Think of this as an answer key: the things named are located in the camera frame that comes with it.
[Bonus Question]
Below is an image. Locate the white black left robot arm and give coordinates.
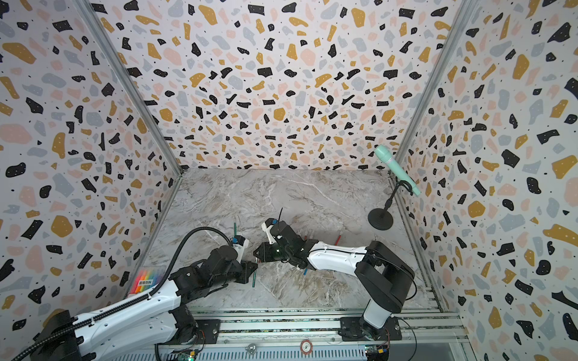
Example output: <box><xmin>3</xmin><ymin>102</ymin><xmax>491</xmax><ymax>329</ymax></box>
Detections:
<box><xmin>18</xmin><ymin>246</ymin><xmax>257</xmax><ymax>360</ymax></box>

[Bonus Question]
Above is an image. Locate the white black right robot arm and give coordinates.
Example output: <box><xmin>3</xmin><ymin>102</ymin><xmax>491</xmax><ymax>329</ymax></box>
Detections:
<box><xmin>254</xmin><ymin>218</ymin><xmax>415</xmax><ymax>331</ymax></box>

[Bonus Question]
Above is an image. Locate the rainbow knife set package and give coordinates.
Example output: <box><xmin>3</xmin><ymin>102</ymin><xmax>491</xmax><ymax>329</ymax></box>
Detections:
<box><xmin>129</xmin><ymin>267</ymin><xmax>165</xmax><ymax>296</ymax></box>

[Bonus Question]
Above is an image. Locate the black microphone stand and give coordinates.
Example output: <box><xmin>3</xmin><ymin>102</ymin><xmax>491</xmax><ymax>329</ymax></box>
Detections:
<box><xmin>367</xmin><ymin>180</ymin><xmax>414</xmax><ymax>231</ymax></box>

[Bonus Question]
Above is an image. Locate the mint green microphone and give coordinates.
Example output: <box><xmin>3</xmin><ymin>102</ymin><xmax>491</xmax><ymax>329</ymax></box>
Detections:
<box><xmin>374</xmin><ymin>145</ymin><xmax>421</xmax><ymax>196</ymax></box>

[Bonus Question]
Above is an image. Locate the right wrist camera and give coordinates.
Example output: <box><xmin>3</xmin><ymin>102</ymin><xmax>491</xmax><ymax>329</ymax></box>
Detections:
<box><xmin>261</xmin><ymin>218</ymin><xmax>281</xmax><ymax>245</ymax></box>

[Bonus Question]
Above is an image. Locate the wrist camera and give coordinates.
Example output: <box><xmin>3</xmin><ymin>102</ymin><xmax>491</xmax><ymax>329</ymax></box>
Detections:
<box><xmin>261</xmin><ymin>218</ymin><xmax>281</xmax><ymax>245</ymax></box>
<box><xmin>232</xmin><ymin>235</ymin><xmax>249</xmax><ymax>263</ymax></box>

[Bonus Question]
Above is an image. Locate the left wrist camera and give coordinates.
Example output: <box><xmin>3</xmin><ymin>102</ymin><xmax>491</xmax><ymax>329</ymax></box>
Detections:
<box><xmin>232</xmin><ymin>235</ymin><xmax>249</xmax><ymax>263</ymax></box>

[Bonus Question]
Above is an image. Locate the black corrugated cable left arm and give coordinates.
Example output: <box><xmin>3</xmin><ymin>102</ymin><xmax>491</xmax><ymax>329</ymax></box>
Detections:
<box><xmin>13</xmin><ymin>226</ymin><xmax>233</xmax><ymax>361</ymax></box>

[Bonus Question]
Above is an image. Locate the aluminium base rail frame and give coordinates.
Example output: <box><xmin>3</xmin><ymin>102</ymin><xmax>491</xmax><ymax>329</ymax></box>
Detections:
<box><xmin>124</xmin><ymin>308</ymin><xmax>476</xmax><ymax>360</ymax></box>

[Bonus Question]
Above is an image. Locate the aluminium corner post left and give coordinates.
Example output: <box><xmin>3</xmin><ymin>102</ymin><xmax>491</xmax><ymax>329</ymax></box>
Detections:
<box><xmin>72</xmin><ymin>1</ymin><xmax>183</xmax><ymax>177</ymax></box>

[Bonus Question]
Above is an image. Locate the aluminium corner post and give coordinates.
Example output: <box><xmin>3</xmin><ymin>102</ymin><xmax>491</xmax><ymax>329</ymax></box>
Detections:
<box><xmin>72</xmin><ymin>1</ymin><xmax>183</xmax><ymax>177</ymax></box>
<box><xmin>395</xmin><ymin>0</ymin><xmax>479</xmax><ymax>165</ymax></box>

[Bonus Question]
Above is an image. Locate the aluminium corner post right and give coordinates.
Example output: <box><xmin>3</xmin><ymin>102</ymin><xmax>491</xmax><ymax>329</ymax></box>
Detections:
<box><xmin>395</xmin><ymin>0</ymin><xmax>479</xmax><ymax>165</ymax></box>

